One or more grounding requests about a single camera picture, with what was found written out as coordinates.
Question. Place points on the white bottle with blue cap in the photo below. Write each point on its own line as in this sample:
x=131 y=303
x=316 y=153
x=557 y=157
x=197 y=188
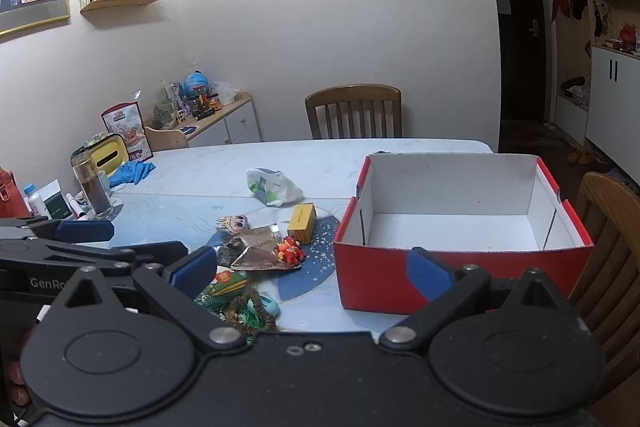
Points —
x=35 y=204

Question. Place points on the wooden round-back chair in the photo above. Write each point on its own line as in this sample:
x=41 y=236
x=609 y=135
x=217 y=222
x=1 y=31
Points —
x=610 y=232

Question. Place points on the dark green box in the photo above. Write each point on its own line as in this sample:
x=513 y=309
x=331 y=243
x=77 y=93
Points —
x=55 y=204

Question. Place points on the white tube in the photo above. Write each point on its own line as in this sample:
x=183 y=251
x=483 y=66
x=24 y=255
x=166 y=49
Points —
x=75 y=206

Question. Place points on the plastic packet with blue print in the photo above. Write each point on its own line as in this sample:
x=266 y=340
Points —
x=272 y=187

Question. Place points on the foil snack packet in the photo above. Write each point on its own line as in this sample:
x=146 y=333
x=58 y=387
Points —
x=260 y=247

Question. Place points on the green zongzi plush toy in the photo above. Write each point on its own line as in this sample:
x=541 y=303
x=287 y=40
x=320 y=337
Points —
x=226 y=289

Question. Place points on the red printed snack bag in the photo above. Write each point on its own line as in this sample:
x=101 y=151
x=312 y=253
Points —
x=127 y=127

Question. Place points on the clear plastic bag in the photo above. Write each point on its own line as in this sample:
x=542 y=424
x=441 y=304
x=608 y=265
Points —
x=226 y=93

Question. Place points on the dark door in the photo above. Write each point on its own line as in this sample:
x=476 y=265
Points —
x=520 y=57

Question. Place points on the person's left hand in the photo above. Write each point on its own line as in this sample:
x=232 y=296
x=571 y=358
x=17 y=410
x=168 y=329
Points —
x=17 y=389

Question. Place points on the glass jar with dark liquid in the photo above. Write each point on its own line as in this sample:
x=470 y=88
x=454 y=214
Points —
x=95 y=197

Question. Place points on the red ornament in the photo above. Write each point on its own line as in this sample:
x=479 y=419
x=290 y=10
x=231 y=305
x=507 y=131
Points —
x=627 y=34

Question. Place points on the small yellow box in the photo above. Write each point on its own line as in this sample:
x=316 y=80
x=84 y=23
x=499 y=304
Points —
x=302 y=222

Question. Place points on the blue rubber gloves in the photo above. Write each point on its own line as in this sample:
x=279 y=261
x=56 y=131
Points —
x=131 y=172

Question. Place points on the small light wooden chair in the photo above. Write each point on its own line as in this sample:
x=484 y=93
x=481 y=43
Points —
x=167 y=139

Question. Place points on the light blue egg-shaped item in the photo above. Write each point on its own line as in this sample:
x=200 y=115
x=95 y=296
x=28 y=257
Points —
x=271 y=305

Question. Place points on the yellow slippers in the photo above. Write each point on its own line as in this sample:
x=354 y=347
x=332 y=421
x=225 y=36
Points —
x=581 y=156

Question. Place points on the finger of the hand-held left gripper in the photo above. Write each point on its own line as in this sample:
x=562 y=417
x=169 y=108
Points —
x=82 y=232
x=75 y=257

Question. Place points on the yellow tissue box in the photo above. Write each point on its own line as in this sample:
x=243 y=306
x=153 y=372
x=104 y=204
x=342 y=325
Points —
x=112 y=152

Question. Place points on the dark jars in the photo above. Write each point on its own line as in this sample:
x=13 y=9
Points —
x=206 y=104

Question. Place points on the red handbag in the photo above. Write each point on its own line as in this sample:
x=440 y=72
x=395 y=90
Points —
x=12 y=197

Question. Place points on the wooden slat-back chair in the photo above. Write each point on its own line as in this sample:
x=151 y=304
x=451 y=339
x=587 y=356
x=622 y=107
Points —
x=350 y=94

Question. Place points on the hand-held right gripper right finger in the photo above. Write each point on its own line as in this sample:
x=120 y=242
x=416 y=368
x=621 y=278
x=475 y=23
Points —
x=425 y=272

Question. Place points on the blue globe toy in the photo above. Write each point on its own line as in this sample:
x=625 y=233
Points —
x=196 y=84

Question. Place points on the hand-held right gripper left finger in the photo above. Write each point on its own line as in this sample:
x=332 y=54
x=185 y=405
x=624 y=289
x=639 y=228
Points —
x=192 y=269

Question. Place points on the white wooden-top sideboard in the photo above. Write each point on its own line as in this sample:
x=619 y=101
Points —
x=240 y=122

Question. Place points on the red cardboard box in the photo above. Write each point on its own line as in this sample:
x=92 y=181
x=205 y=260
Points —
x=370 y=277

